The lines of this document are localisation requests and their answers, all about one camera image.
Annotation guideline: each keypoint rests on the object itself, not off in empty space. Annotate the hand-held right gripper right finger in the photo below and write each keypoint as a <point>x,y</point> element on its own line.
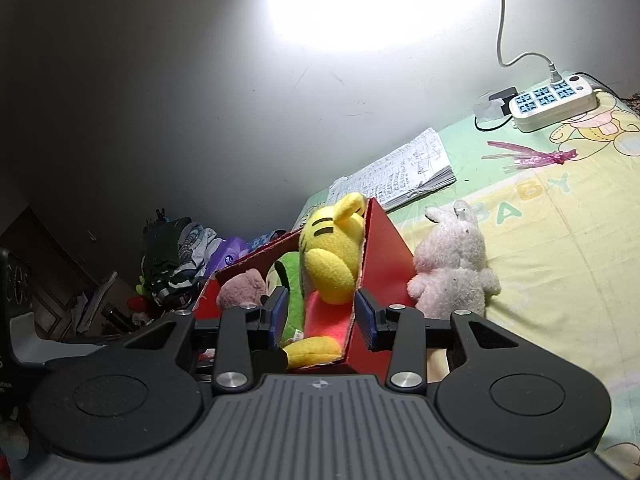
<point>365,321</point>

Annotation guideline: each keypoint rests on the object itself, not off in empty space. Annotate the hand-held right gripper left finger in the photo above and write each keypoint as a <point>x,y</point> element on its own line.
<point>280,316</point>

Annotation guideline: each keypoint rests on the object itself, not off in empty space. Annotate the green plush toy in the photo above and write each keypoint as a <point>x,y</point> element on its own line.
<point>292,285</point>

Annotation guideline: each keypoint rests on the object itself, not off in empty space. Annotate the red cardboard box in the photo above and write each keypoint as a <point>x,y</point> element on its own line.
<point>385,260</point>

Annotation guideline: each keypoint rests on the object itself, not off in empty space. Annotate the yellow tiger plush toy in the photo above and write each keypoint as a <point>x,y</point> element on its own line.
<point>330,260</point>

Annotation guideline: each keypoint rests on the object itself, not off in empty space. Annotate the wooden cabinet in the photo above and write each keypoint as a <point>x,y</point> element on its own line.
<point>45,280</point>

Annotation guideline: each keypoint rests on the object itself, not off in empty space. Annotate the pinkish brown plush toy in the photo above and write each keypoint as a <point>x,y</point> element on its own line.
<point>240,287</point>

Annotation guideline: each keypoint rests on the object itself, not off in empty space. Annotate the blue checkered cloth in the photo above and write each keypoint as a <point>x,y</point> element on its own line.
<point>265,240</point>

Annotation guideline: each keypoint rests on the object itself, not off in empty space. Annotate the white loose papers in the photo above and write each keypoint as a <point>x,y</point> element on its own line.
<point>95,300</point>

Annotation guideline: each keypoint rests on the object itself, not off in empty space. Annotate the pale pink rabbit plush toy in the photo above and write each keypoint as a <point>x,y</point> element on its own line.
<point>450,265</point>

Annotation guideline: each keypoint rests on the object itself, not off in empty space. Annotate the dark clothes pile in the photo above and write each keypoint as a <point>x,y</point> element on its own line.
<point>170,250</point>

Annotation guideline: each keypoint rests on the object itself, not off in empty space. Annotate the stack of handwritten papers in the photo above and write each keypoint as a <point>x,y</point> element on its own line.
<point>410,170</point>

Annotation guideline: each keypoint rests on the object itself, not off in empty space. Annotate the cartoon printed bed sheet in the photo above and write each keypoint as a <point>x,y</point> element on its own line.
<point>550,260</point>

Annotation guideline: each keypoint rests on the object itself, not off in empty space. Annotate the pink plastic ribbon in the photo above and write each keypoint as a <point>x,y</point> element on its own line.
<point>530,152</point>

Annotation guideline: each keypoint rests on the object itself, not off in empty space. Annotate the black plug adapter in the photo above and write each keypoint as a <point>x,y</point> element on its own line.
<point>502,96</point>

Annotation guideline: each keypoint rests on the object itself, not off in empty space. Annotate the white power strip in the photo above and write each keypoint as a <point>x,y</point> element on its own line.
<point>550,101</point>

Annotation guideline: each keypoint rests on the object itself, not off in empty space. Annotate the brown patterned seat cushion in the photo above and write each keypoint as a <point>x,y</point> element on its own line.
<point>636,101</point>

